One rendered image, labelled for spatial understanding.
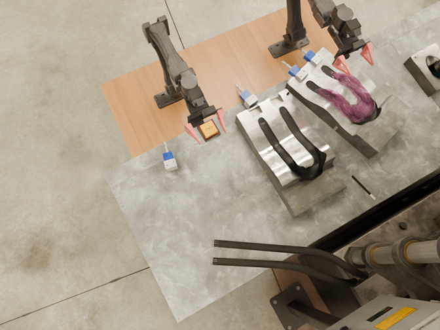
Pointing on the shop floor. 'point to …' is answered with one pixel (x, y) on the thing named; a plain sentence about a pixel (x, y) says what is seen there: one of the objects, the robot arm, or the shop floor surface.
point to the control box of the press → (289, 314)
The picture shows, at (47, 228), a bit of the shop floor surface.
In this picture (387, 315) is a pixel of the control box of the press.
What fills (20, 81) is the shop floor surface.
